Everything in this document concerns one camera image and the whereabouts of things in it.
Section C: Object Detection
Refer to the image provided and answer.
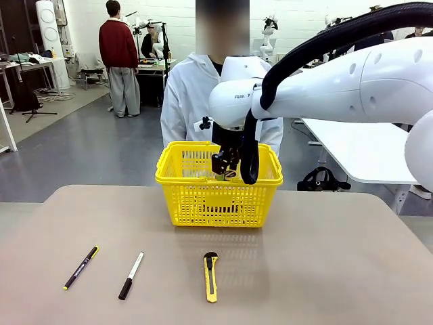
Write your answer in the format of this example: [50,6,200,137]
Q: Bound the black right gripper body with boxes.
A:
[211,122,245,160]

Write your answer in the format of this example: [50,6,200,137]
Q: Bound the yellow black tape measure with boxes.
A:
[215,169,239,181]

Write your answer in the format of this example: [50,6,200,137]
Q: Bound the yellow plastic shopping basket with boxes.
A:
[154,140,284,228]

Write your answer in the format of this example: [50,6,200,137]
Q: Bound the person in white hoodie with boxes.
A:
[160,0,284,157]

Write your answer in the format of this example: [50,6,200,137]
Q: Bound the seated person in black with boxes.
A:
[140,25,163,61]

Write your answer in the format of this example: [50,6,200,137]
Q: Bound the person in red sweater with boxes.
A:
[98,0,141,118]

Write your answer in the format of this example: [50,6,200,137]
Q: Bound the black bag on floor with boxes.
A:
[296,166,352,193]

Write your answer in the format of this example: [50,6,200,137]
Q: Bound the small white background robot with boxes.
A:
[259,15,279,62]

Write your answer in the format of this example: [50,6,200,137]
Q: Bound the yellow black utility knife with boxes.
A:
[203,252,219,303]

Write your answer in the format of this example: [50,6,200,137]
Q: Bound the large white table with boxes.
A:
[299,116,421,186]

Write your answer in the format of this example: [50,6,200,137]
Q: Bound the white marker black cap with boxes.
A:
[118,251,145,301]

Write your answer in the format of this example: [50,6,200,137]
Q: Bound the black metal chair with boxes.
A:
[80,66,108,91]

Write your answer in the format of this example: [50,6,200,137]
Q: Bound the black pen yellow ends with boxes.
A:
[63,245,100,291]

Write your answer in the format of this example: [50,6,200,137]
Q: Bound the black tripod stand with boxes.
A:
[9,35,58,124]

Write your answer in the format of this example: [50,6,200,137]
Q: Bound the white tower air conditioner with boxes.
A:
[35,0,71,89]

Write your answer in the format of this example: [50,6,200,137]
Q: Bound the table with clothes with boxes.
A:
[0,52,67,109]

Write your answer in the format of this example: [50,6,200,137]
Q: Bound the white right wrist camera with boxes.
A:
[193,116,214,132]

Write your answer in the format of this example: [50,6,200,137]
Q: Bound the black braided cable sleeve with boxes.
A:
[242,1,433,186]

